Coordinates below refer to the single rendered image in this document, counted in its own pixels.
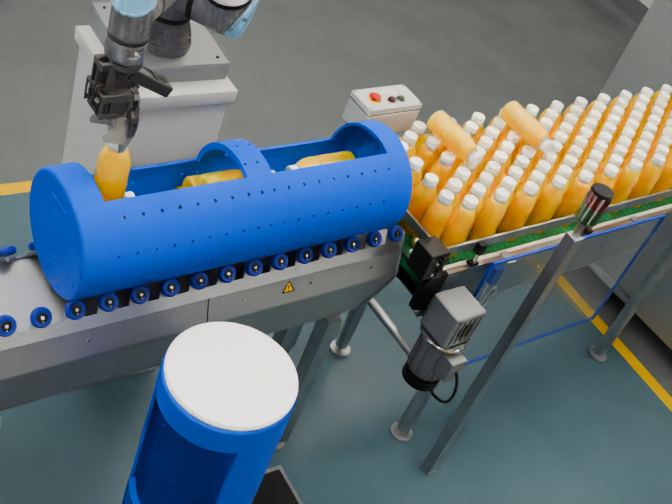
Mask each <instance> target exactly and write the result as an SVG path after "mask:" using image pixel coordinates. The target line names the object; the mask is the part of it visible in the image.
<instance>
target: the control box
mask: <svg viewBox="0 0 672 504"><path fill-rule="evenodd" d="M390 90H391V91H392V90H393V91H394V90H396V91H397V92H395V91H394V92H393V91H392V92H391V91H390ZM381 91H383V93H382V92H381ZM384 91H385V92H384ZM389 91H390V92H389ZM371 92H376V93H378V94H380V95H381V97H382V98H381V100H377V101H375V100H373V99H372V98H371V97H370V96H369V94H370V93H371ZM387 92H388V93H387ZM381 93H382V94H381ZM398 95H403V96H404V97H405V99H404V101H400V100H398V99H397V97H398ZM389 96H393V97H395V99H396V100H395V102H391V101H389V100H388V97H389ZM421 107H422V103H421V102H420V101H419V100H418V99H417V98H416V97H415V96H414V95H413V93H412V92H411V91H410V90H409V89H408V88H407V87H406V86H405V85H404V84H402V85H394V86H385V87H377V88H368V89H359V90H352V91H351V94H350V97H349V100H348V102H347V105H346V108H345V110H344V113H343V116H342V119H343V120H344V121H345V122H346V123H352V122H359V121H366V120H374V121H378V122H381V123H383V124H385V125H386V126H388V127H389V128H390V129H391V130H392V131H393V132H394V133H397V132H403V131H408V130H409V129H411V127H412V125H413V123H414V122H415V120H416V118H417V115H418V113H419V111H420V109H421Z"/></svg>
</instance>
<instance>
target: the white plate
mask: <svg viewBox="0 0 672 504"><path fill-rule="evenodd" d="M164 377H165V381H166V384H167V387H168V389H169V391H170V393H171V394H172V396H173V397H174V399H175V400H176V401H177V403H178V404H179V405H180V406H181V407H182V408H183V409H184V410H186V411H187V412H188V413H189V414H191V415H192V416H193V417H195V418H197V419H198V420H200V421H202V422H204V423H206V424H209V425H211V426H214V427H217V428H221V429H225V430H231V431H253V430H258V429H262V428H265V427H268V426H270V425H272V424H274V423H276V422H278V421H279V420H281V419H282V418H283V417H284V416H285V415H286V414H287V413H288V412H289V410H290V409H291V408H292V406H293V404H294V402H295V399H296V397H297V393H298V376H297V372H296V369H295V366H294V364H293V362H292V360H291V359H290V357H289V356H288V354H287V353H286V352H285V351H284V349H283V348H282V347H281V346H280V345H279V344H278V343H276V342H275V341H274V340H273V339H271V338H270V337H269V336H267V335H265V334H264V333H262V332H260V331H258V330H256V329H253V328H251V327H248V326H245V325H241V324H237V323H231V322H209V323H204V324H200V325H196V326H194V327H191V328H189V329H187V330H186V331H184V332H183V333H181V334H180V335H179V336H178V337H177V338H176V339H175V340H174V341H173V342H172V343H171V345H170V347H169V348H168V351H167V353H166V356H165V360H164Z"/></svg>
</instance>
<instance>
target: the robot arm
mask: <svg viewBox="0 0 672 504"><path fill-rule="evenodd" d="M258 5H259V0H111V8H110V15H109V22H108V28H107V33H106V39H105V46H104V54H94V60H93V67H92V73H91V75H88V76H87V77H86V83H85V90H84V97H83V98H84V99H87V102H88V104H89V105H90V107H91V108H92V110H93V111H94V113H95V114H92V115H91V116H90V119H89V120H90V122H91V123H97V124H105V125H107V130H108V132H106V133H105V134H104V135H103V138H102V140H103V141H104V142H105V143H112V144H119V146H118V153H122V152H123V151H124V150H125V149H126V148H127V146H128V145H129V144H130V142H131V140H132V138H133V137H134V136H135V133H136V131H137V128H138V124H139V110H140V94H139V91H138V89H139V85H140V86H142V87H144V88H146V89H148V90H150V91H152V92H155V93H157V94H159V95H161V96H163V97H168V96H169V94H170V93H171V92H172V91H173V88H172V86H171V85H170V84H169V83H168V80H167V79H166V77H165V76H163V75H161V74H159V73H157V72H155V71H152V70H150V69H148V68H146V67H144V66H143V61H144V60H145V55H146V52H148V53H150V54H153V55H156V56H159V57H165V58H176V57H180V56H183V55H185V54H186V53H187V52H188V51H189V49H190V46H191V42H192V35H191V25H190V19H191V20H193V21H195V22H197V23H199V24H201V25H203V26H205V27H207V28H209V29H211V30H213V31H215V32H217V33H220V34H221V35H222V36H226V37H228V38H231V39H234V40H235V39H238V38H240V37H241V36H242V34H243V33H244V32H245V30H246V28H247V27H248V25H249V23H250V22H251V20H252V18H253V16H254V14H255V12H256V10H257V8H258ZM89 82H90V84H89V88H88V93H87V87H88V83H89ZM125 113H126V116H123V115H125Z"/></svg>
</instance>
